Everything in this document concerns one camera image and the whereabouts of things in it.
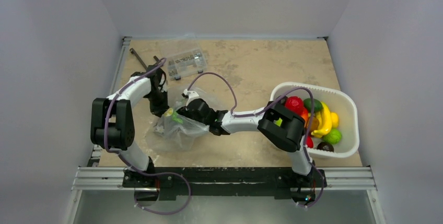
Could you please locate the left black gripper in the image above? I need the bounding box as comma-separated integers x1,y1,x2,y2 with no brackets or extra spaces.
145,90,170,121

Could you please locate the clear plastic bag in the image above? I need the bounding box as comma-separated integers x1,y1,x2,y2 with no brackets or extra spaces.
145,85,209,152

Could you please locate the red fake fruit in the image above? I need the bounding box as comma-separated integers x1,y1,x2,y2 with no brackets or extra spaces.
285,96,305,115

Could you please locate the orange fake fruit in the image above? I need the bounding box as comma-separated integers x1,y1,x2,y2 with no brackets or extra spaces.
300,108,310,127

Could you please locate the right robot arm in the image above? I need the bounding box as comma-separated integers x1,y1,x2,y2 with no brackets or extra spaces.
178,99,314,186

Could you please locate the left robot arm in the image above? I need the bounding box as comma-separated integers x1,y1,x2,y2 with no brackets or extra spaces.
90,65,169,187

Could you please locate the dark green fake avocado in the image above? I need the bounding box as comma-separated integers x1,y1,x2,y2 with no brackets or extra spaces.
303,98,323,113

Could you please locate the yellow fake banana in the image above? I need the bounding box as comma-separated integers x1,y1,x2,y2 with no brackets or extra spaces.
311,101,332,138

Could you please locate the yellow fake lemon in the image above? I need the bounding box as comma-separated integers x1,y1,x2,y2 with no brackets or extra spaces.
331,112,340,128

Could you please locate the bumpy green fake fruit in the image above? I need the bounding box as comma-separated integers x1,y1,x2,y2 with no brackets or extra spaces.
322,128,342,145

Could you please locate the clear plastic screw box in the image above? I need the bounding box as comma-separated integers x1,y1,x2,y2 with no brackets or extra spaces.
159,38,207,80

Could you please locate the black metal T-wrench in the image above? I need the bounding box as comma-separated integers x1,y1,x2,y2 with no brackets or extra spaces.
129,48,160,72

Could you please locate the red apple in basket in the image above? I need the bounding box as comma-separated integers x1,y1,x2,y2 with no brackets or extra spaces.
306,136,314,148

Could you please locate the white plastic basket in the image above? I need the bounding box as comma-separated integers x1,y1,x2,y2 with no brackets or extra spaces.
270,82,359,159

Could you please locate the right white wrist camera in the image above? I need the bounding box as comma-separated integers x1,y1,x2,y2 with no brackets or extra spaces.
182,89,200,107

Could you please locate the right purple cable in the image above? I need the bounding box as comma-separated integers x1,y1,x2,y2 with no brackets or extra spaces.
186,72,327,209

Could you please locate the purple cable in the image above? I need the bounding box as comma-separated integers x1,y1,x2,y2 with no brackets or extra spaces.
103,57,192,216
186,72,327,209

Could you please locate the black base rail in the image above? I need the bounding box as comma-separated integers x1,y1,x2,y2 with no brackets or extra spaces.
122,167,327,203

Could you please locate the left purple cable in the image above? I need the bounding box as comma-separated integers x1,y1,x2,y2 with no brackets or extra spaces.
103,57,192,216

